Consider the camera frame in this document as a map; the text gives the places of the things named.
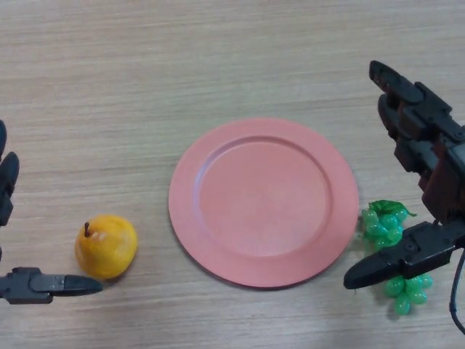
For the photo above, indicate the pink round plate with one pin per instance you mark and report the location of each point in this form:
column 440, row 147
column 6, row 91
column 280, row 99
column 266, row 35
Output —
column 263, row 203

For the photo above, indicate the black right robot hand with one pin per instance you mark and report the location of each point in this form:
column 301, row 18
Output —
column 428, row 123

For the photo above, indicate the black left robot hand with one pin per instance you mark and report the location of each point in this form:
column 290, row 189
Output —
column 36, row 285

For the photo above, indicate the yellow pear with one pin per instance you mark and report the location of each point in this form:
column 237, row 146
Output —
column 107, row 251

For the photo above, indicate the green grape bunch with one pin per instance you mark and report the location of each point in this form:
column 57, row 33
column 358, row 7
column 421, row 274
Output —
column 378, row 229

